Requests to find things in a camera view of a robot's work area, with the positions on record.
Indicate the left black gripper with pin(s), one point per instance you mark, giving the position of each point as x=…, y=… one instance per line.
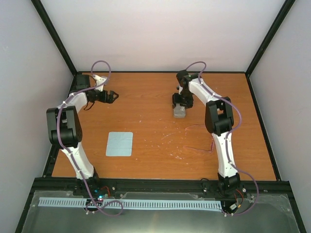
x=110, y=100

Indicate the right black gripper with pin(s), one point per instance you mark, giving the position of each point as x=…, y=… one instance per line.
x=175, y=100

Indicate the grey felt glasses case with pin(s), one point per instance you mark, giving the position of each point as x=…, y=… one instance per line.
x=179, y=111

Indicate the light blue cleaning cloth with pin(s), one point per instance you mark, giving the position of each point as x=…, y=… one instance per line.
x=119, y=144

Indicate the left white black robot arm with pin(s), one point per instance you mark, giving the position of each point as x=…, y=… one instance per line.
x=64, y=127

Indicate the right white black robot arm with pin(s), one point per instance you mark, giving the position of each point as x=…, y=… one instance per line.
x=219, y=122

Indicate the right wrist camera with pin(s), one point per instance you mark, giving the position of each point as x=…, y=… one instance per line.
x=180, y=89

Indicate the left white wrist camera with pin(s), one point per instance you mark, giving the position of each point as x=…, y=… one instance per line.
x=100, y=82

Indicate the black aluminium frame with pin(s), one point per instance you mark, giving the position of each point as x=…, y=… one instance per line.
x=274, y=187

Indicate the light blue slotted cable duct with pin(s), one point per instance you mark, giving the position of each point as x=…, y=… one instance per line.
x=204, y=205

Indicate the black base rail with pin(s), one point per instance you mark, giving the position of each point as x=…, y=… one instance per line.
x=116, y=187

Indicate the metal base plate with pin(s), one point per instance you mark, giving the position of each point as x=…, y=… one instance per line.
x=266, y=214

